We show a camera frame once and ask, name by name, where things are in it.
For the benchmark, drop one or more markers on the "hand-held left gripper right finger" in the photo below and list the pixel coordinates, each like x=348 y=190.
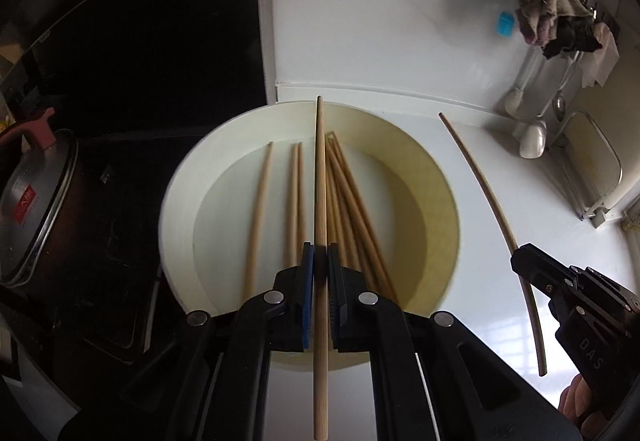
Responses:
x=336 y=296

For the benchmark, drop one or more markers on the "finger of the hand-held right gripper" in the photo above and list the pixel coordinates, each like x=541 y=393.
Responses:
x=537 y=276
x=552 y=261

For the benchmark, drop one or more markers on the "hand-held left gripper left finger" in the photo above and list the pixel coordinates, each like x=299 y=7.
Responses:
x=307 y=296

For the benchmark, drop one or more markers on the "single long bamboo chopstick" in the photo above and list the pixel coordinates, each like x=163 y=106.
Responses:
x=320 y=171
x=492 y=206

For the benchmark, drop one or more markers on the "pile of wooden chopsticks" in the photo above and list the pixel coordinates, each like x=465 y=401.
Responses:
x=292 y=201

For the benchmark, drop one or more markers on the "white round basin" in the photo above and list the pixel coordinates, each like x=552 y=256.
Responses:
x=410 y=201

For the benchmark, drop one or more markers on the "person's right hand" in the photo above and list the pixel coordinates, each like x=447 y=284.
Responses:
x=575 y=403

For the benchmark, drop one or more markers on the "metal cutting board rack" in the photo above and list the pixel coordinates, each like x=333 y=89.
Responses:
x=602 y=208

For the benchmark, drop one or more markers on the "cream cutting board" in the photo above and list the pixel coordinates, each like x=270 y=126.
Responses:
x=592 y=156

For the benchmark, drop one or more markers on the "metal spatula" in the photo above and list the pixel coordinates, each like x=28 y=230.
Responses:
x=531 y=141

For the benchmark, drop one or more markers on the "metal ladle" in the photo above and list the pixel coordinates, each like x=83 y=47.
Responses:
x=559 y=106

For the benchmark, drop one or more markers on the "white dish brush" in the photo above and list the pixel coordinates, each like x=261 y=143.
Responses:
x=514 y=101

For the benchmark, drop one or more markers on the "pale pink cloth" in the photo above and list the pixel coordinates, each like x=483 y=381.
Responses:
x=602 y=56

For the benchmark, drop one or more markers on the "black cloth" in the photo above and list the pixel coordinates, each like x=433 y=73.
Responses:
x=575 y=36

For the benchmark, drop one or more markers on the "dark brown cooking pot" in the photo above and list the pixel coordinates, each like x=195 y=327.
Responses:
x=75 y=231

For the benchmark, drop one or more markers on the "stainless steel panel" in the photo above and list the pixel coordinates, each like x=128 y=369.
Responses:
x=265 y=21

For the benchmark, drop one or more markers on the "blue wall hook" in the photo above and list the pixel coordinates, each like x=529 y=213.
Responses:
x=505 y=24

